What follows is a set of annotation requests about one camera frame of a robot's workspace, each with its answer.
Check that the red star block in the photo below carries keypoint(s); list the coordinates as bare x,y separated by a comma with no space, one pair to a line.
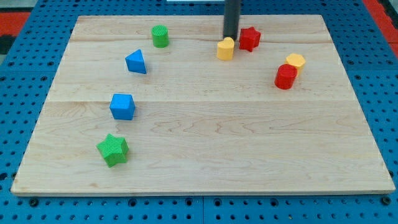
249,39

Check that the yellow heart block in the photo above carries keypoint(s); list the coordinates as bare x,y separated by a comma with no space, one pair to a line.
225,49

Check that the blue triangle block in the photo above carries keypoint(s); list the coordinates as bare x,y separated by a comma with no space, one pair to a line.
135,62

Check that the blue cube block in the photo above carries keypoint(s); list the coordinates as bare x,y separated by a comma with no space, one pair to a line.
122,106

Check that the green cylinder block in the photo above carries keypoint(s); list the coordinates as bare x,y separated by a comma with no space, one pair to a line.
160,36

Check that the light wooden board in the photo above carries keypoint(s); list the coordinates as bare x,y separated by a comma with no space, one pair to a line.
202,126

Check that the yellow hexagon block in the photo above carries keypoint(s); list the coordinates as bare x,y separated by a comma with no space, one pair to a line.
296,60

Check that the red cylinder block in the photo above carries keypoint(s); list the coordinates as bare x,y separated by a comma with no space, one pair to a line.
285,76

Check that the green star block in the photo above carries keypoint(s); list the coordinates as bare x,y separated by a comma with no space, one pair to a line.
113,150

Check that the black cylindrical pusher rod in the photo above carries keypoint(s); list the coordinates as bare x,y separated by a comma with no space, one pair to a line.
232,9

